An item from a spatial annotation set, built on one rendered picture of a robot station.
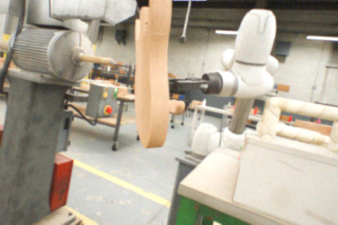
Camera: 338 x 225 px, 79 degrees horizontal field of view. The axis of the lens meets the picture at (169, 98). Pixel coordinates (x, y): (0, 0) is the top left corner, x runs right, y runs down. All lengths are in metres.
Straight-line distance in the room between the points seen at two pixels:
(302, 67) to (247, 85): 11.35
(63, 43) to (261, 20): 0.83
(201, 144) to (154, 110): 1.05
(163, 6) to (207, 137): 1.13
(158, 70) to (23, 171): 1.02
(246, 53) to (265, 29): 0.08
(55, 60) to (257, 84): 0.86
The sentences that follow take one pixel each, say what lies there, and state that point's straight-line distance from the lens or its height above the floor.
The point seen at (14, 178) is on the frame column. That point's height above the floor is 0.58.
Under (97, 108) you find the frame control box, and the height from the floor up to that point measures 0.98.
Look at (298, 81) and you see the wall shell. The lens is 11.93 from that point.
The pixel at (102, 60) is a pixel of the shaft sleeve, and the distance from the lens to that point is 1.00.
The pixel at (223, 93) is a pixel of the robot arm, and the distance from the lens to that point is 0.69.
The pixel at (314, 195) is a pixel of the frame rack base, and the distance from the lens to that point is 0.60.
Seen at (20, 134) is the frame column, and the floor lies 0.81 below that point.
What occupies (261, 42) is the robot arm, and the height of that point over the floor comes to 1.37.
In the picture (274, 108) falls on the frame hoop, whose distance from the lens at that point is 0.56.
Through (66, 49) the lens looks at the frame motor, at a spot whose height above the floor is 1.27.
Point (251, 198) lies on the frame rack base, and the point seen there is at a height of 0.96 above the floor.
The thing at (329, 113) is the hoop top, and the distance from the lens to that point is 0.58.
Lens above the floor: 1.19
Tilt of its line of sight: 3 degrees down
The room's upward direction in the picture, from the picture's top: 11 degrees clockwise
